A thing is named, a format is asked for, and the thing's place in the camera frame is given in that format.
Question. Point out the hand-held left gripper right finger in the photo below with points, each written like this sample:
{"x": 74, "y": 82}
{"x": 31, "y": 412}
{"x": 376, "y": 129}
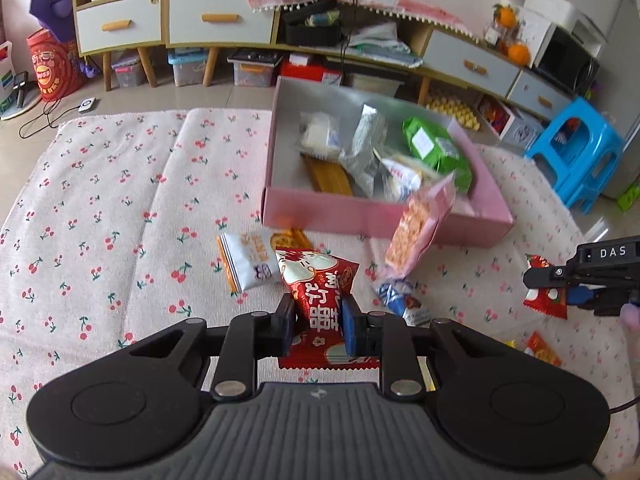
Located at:
{"x": 352, "y": 330}

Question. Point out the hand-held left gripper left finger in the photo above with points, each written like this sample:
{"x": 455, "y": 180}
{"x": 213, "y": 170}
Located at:
{"x": 285, "y": 325}

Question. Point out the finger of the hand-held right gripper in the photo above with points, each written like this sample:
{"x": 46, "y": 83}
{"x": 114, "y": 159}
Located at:
{"x": 580, "y": 296}
{"x": 550, "y": 274}

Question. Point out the red snack packet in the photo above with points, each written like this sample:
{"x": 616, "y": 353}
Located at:
{"x": 547, "y": 305}
{"x": 315, "y": 280}

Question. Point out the blue white snack packet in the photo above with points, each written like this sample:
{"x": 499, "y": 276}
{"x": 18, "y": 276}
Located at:
{"x": 400, "y": 300}

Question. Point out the orange snack packet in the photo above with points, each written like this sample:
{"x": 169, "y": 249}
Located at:
{"x": 542, "y": 347}

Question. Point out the white orange cookie packet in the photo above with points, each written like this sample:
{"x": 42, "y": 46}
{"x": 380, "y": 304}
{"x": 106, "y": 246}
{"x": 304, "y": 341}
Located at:
{"x": 250, "y": 260}
{"x": 400, "y": 175}

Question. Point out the pink cardboard box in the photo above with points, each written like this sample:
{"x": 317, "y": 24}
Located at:
{"x": 350, "y": 220}

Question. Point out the pink cracker packet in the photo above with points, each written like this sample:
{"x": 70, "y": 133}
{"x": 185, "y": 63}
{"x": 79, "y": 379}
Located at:
{"x": 415, "y": 225}

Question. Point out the green snack packet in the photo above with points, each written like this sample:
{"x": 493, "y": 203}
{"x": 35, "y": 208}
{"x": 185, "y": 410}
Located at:
{"x": 440, "y": 160}

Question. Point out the silver long snack packet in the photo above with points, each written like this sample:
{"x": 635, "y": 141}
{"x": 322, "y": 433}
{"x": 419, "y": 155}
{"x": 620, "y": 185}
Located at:
{"x": 367, "y": 130}

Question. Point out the person's right forearm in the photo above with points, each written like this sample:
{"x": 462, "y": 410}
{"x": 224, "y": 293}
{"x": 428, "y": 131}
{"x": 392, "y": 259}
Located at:
{"x": 631, "y": 317}

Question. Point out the blue plastic stool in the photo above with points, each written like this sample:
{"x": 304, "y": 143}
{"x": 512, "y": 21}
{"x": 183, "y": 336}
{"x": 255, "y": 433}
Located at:
{"x": 575, "y": 155}

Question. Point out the white printed box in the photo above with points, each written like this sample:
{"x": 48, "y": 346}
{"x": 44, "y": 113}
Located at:
{"x": 520, "y": 127}

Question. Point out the small white drawer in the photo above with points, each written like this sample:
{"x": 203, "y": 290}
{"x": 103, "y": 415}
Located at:
{"x": 542, "y": 94}

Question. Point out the yellow egg tray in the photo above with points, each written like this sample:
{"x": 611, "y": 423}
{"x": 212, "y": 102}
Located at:
{"x": 452, "y": 112}

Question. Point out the white refrigerator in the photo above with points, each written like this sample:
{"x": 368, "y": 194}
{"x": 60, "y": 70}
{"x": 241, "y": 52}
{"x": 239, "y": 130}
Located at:
{"x": 622, "y": 85}

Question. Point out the cherry print tablecloth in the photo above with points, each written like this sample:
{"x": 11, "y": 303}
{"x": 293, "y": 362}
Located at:
{"x": 125, "y": 210}

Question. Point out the black microwave oven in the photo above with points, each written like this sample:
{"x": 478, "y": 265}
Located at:
{"x": 565, "y": 62}

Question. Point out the orange fruit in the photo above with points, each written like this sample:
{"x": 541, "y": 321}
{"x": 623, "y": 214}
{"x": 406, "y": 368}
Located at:
{"x": 519, "y": 54}
{"x": 506, "y": 16}

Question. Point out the glass jar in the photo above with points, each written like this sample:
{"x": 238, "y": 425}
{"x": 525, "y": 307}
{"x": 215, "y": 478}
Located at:
{"x": 492, "y": 35}

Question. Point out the white storage bin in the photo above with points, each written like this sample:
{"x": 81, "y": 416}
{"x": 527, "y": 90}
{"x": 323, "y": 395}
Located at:
{"x": 375, "y": 85}

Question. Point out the red cardboard box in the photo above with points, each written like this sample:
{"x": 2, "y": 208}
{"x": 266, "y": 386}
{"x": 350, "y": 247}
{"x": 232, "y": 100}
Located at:
{"x": 310, "y": 76}

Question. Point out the low wooden cabinet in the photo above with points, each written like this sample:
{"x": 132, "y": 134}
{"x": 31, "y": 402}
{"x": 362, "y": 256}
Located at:
{"x": 415, "y": 60}

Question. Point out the clear storage bin black lid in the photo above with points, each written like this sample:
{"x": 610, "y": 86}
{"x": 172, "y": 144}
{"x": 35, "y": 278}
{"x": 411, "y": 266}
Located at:
{"x": 255, "y": 70}

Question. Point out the white foam box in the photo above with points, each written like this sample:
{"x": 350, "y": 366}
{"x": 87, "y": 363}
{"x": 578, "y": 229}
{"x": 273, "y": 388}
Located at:
{"x": 560, "y": 10}

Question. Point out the small white box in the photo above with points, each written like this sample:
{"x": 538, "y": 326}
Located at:
{"x": 305, "y": 60}

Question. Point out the clear storage bin blue lid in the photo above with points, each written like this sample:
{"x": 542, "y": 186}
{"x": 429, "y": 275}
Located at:
{"x": 187, "y": 70}

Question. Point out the pile of folded papers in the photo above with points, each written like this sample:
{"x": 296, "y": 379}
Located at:
{"x": 382, "y": 45}

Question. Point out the black case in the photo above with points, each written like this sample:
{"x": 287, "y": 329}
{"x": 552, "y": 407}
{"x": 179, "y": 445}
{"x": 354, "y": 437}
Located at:
{"x": 312, "y": 35}

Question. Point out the white charger puck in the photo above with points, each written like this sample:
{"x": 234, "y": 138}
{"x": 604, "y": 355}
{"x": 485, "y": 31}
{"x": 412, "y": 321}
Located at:
{"x": 87, "y": 105}

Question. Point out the clear storage bin pink contents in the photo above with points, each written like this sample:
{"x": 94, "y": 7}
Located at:
{"x": 127, "y": 72}

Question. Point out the red printed drum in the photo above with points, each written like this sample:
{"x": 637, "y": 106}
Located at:
{"x": 52, "y": 67}

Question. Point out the phone stand round base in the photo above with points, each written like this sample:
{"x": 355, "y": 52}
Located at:
{"x": 22, "y": 95}

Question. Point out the white shopping bag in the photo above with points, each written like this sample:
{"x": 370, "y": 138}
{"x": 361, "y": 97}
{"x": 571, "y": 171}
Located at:
{"x": 5, "y": 80}

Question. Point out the purple dish-shaped object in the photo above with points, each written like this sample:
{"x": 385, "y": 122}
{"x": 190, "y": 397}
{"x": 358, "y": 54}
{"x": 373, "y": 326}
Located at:
{"x": 52, "y": 5}

